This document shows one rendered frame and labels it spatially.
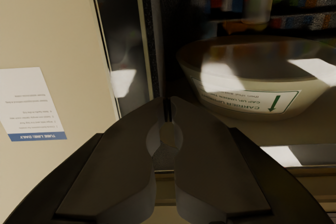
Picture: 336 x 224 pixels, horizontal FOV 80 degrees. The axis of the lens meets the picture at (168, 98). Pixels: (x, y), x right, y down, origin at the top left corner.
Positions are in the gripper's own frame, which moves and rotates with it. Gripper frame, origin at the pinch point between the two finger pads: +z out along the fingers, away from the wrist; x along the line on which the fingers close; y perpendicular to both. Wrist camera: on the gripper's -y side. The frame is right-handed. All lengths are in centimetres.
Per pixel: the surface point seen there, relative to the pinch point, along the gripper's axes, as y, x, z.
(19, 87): 17, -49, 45
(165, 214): 10.6, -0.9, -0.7
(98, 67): 12, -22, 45
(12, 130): 34, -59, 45
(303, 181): 10.0, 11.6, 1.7
